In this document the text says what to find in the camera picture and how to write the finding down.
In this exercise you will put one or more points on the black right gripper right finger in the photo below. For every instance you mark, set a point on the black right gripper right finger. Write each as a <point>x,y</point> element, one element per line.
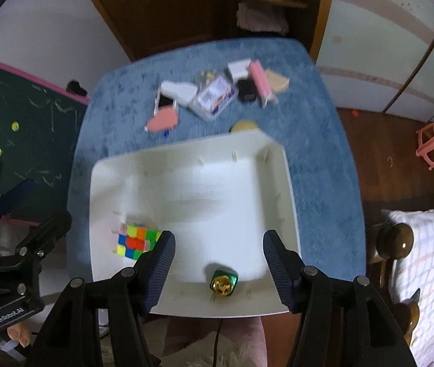
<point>291,277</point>

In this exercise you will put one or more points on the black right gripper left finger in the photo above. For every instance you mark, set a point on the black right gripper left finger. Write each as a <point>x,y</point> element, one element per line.
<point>144,282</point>

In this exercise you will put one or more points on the white plastic scoop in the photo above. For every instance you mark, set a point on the white plastic scoop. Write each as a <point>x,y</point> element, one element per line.
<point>180,92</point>

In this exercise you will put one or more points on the clear case with yellow flowers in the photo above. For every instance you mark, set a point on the clear case with yellow flowers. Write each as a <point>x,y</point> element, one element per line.
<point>213,99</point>

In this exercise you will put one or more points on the black power adapter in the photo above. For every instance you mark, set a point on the black power adapter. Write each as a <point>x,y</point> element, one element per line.
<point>247,91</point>

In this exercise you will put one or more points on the person's left hand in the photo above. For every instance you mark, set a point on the person's left hand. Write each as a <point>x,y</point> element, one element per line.
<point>19,332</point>

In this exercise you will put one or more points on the colourful rubik's cube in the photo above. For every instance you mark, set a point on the colourful rubik's cube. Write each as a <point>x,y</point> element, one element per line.
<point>134,240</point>

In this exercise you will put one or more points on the green and gold bell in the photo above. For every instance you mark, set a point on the green and gold bell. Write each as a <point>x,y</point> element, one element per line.
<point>223,283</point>

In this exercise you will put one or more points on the white plastic storage bin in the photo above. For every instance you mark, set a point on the white plastic storage bin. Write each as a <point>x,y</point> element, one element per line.
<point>218,196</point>

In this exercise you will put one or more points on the white checkered bedding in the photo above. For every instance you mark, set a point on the white checkered bedding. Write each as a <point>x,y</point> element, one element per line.
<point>416,272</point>

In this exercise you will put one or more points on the yellow round object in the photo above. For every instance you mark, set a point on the yellow round object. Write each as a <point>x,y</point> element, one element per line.
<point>243,125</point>

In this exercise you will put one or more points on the pink oval object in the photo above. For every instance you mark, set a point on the pink oval object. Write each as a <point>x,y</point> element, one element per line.
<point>165,119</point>

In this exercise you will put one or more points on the beige envelope-shaped pouch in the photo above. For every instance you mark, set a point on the beige envelope-shaped pouch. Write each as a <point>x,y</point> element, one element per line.
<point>278,83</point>

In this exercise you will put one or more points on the blue fuzzy table mat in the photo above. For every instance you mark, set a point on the blue fuzzy table mat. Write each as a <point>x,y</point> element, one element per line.
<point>305,121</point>

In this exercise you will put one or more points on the white rectangular box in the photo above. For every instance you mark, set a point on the white rectangular box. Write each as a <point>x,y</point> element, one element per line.
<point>238,70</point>

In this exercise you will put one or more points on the folded pink cloth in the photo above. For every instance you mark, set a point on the folded pink cloth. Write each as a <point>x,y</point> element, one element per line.
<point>260,19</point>

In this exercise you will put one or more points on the wooden door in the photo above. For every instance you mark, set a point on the wooden door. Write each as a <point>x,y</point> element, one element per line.
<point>147,27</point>

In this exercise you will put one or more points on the wooden bed post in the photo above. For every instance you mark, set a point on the wooden bed post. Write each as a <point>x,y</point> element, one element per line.
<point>387,243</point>

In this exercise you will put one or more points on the green chalkboard with pink frame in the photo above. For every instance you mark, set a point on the green chalkboard with pink frame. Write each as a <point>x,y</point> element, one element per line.
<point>39,130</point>

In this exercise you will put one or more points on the small white toy camera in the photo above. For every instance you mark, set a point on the small white toy camera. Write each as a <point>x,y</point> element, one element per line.
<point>163,102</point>

